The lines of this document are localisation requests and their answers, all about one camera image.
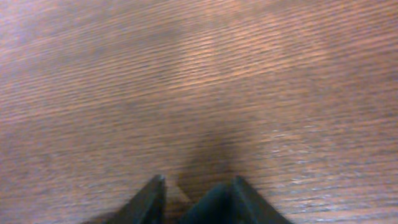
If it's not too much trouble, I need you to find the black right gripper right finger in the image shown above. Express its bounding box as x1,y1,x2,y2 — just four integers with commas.
178,176,292,224

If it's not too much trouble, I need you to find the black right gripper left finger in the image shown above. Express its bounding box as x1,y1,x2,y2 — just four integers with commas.
105,175,167,224

